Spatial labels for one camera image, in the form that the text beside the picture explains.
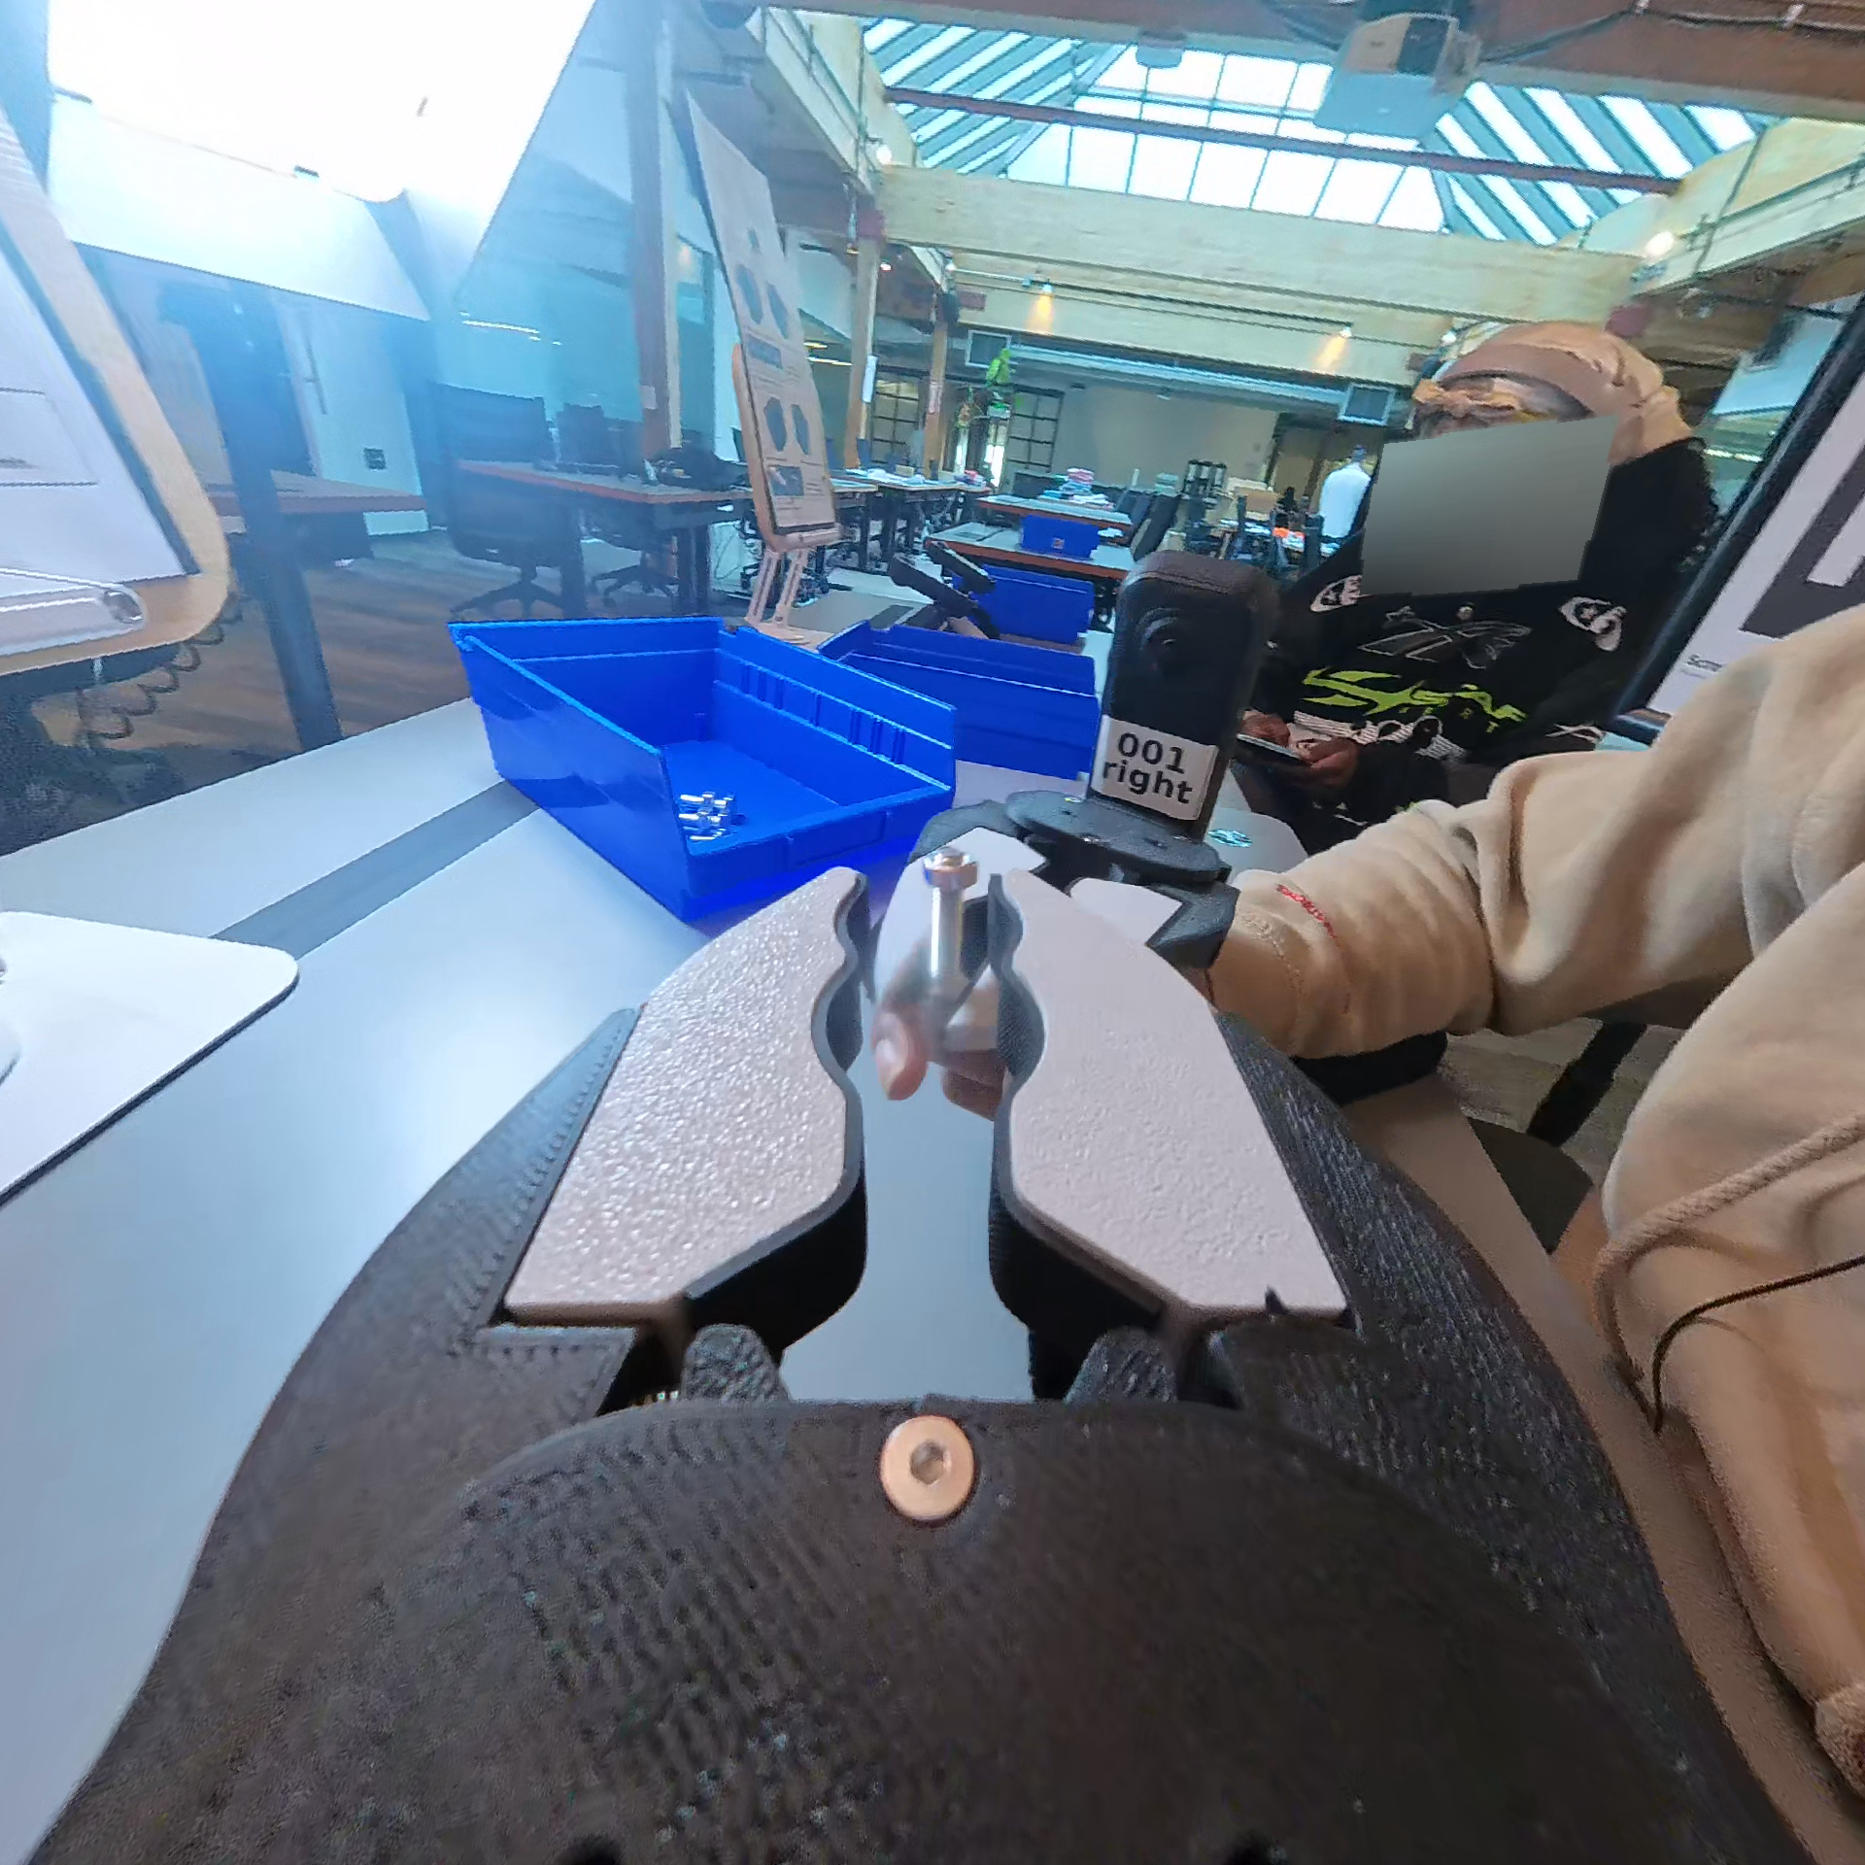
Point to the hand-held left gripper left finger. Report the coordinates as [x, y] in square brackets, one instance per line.
[688, 1137]

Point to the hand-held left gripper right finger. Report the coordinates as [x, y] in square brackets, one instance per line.
[1166, 1137]

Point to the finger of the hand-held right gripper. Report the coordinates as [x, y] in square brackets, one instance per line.
[1130, 911]
[905, 1044]

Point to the thin steel screw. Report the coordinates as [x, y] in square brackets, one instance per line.
[950, 933]

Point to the blue plastic bin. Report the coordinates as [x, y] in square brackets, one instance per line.
[1042, 602]
[584, 728]
[1063, 538]
[992, 700]

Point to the person's right forearm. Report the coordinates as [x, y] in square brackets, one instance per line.
[1547, 876]

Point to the black office chair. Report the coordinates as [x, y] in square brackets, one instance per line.
[1575, 1079]

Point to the wooden poster stand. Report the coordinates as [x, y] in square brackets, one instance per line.
[765, 352]

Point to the white document stand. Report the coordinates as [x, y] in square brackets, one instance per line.
[132, 1022]

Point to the black framed sign board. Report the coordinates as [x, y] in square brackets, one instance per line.
[1780, 556]

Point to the person's torso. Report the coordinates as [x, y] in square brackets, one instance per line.
[1763, 1400]

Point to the printed instruction sheet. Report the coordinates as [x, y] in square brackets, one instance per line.
[75, 438]

